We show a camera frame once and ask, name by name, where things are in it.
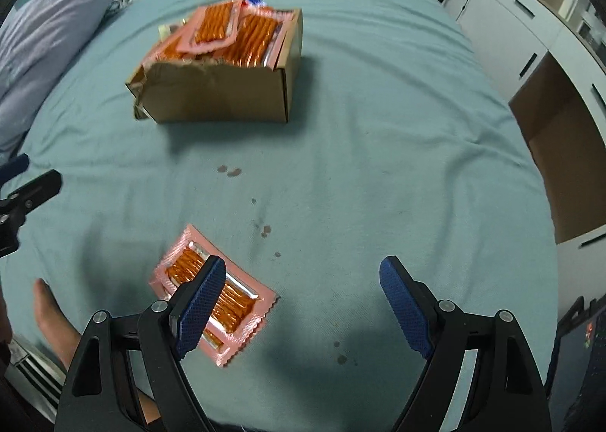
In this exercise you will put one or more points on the lavender pillow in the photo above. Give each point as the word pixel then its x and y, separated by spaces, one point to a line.
pixel 42 44

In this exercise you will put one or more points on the white slatted panel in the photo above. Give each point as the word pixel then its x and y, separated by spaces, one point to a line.
pixel 38 380

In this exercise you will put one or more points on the white cabinet row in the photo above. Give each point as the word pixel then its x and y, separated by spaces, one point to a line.
pixel 502 15

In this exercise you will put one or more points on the person's bare leg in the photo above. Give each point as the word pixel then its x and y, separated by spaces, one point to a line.
pixel 54 318

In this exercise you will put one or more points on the blue red white snack packet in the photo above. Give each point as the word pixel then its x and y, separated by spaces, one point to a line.
pixel 255 1

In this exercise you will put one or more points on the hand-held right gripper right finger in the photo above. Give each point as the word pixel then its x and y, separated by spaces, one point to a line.
pixel 405 309

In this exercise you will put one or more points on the torn brown cardboard box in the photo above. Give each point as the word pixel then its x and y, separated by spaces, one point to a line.
pixel 222 96

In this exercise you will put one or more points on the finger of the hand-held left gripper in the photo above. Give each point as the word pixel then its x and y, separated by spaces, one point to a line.
pixel 16 167
pixel 40 188

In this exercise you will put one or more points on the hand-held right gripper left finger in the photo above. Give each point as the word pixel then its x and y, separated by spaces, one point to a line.
pixel 201 304

